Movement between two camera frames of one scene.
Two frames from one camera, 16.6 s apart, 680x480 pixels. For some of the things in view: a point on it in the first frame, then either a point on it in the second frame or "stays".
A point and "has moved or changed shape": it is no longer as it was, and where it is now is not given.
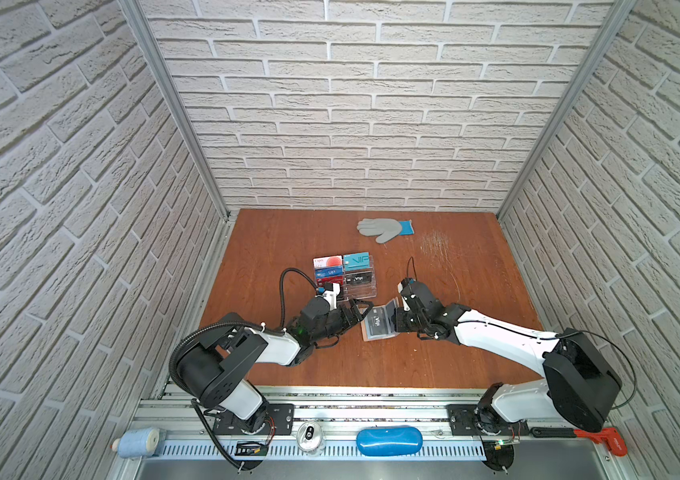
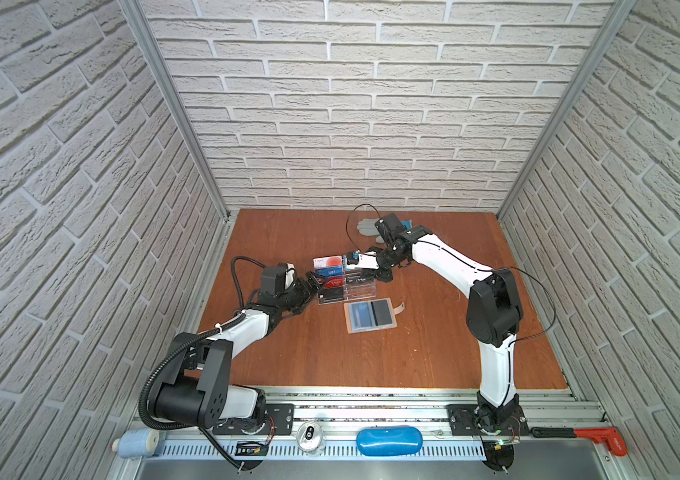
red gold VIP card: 320,282 stays
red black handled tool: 608,436 stays
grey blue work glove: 386,228 stays
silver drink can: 309,436 stays
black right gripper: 399,323 → 386,276
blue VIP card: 329,272 stays
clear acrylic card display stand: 354,272 stays
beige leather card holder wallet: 380,322 has moved or changed shape
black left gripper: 354,316 → 307,290
